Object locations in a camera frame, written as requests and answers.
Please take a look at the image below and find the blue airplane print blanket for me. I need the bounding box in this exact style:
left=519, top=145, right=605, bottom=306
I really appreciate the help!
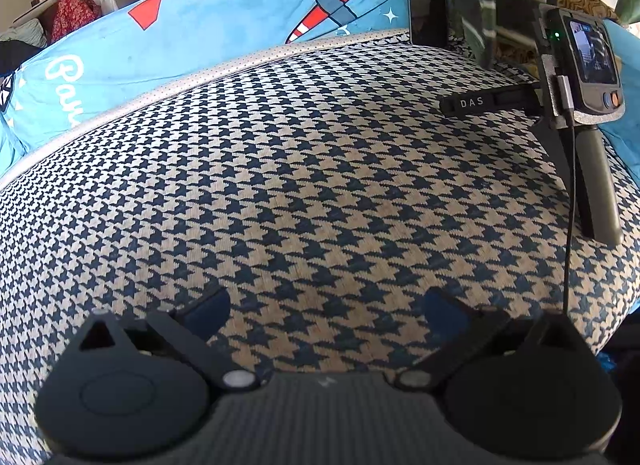
left=0, top=0, right=640, bottom=190

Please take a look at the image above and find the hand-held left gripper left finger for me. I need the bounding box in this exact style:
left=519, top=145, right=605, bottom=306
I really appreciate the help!
left=65, top=289, right=259, bottom=392

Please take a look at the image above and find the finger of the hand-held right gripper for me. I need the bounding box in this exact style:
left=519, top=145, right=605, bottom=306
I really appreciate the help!
left=439, top=85, right=544, bottom=120

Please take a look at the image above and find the black smartphone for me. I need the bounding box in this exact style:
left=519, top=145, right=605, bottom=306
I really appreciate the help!
left=407, top=0, right=449, bottom=47

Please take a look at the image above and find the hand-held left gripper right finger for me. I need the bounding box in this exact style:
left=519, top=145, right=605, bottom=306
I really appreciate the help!
left=395, top=287, right=597, bottom=392

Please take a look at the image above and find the red floral cloth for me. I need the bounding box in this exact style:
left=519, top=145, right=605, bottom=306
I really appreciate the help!
left=51, top=0, right=102, bottom=44

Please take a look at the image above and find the houndstooth sofa cover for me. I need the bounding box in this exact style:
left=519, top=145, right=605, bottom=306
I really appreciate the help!
left=0, top=27, right=640, bottom=465

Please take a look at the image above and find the black cloth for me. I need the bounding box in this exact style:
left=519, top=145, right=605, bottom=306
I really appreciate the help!
left=0, top=39, right=42, bottom=76

